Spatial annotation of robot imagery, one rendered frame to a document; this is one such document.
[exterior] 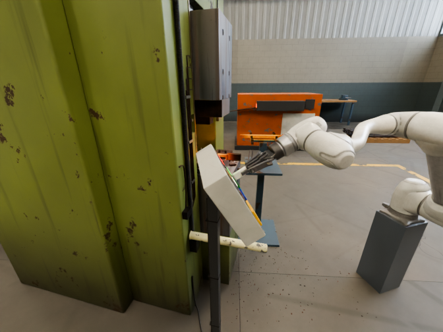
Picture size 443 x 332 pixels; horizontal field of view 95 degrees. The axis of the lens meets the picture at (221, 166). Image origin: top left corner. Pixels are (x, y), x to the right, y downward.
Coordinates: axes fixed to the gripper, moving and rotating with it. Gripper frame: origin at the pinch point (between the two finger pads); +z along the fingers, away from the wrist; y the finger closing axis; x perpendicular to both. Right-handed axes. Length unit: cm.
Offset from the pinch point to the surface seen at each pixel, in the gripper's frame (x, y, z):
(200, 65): 46, 35, -12
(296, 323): -113, -5, 19
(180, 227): -15.9, 12.8, 42.5
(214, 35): 53, 32, -24
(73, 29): 83, 30, 27
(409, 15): -163, 622, -788
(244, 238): -7.3, -27.0, 10.7
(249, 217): -0.7, -27.0, 5.5
